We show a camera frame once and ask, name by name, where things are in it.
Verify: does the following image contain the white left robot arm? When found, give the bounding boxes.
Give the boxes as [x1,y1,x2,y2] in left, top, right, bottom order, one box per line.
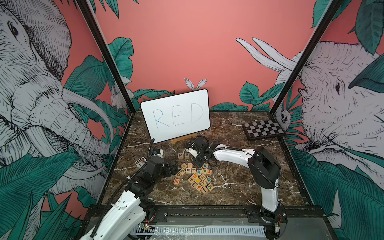
[81,156,179,240]

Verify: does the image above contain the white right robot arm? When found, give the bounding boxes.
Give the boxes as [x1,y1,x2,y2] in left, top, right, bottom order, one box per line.
[185,136,281,217]

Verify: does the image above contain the pile of wooden letter blocks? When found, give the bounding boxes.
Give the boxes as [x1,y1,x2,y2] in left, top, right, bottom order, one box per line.
[173,163,216,194]

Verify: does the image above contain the playing card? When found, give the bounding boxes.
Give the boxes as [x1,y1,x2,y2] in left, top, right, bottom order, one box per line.
[135,157,147,169]

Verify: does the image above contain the small wooden easel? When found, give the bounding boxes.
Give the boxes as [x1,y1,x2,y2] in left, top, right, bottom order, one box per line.
[171,133,198,145]

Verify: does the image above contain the whiteboard with RED writing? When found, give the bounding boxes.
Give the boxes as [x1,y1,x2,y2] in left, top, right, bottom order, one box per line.
[140,89,211,144]

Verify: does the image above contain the black white checkerboard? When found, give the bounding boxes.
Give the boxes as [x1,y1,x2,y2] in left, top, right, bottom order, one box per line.
[242,120,285,141]

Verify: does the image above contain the black front mounting rail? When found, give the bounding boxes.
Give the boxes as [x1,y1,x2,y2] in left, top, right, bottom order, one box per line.
[151,205,326,225]

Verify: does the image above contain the white slotted cable duct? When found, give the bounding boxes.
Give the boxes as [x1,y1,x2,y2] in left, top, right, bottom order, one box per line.
[130,226,266,238]

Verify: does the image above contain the black left frame post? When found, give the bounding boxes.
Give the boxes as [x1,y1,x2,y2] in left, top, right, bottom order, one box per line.
[76,0,136,115]

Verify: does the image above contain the black frame post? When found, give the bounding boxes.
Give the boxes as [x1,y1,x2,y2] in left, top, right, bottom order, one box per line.
[269,0,343,116]
[76,0,136,115]

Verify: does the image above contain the black right frame post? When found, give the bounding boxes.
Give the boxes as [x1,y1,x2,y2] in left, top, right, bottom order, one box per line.
[269,0,343,116]

